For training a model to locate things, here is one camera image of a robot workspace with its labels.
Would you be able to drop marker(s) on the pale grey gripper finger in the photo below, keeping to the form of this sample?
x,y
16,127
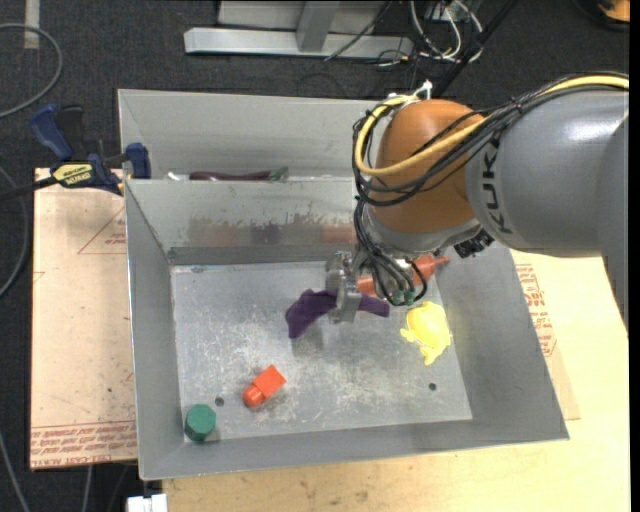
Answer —
x,y
347,309

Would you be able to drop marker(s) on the purple cloth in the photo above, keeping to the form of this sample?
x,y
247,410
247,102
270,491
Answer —
x,y
306,312

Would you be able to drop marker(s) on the grey metal bin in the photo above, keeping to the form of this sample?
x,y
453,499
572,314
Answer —
x,y
320,370

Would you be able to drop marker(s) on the yellow toy animal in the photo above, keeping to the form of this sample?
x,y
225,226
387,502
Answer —
x,y
429,330

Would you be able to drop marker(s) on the orange plastic block toy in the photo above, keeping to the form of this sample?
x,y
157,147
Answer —
x,y
264,386

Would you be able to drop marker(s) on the green hexagonal block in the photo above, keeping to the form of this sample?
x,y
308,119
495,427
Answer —
x,y
200,422

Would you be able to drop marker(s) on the brown cardboard board red print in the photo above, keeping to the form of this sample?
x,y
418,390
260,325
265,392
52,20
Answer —
x,y
80,320

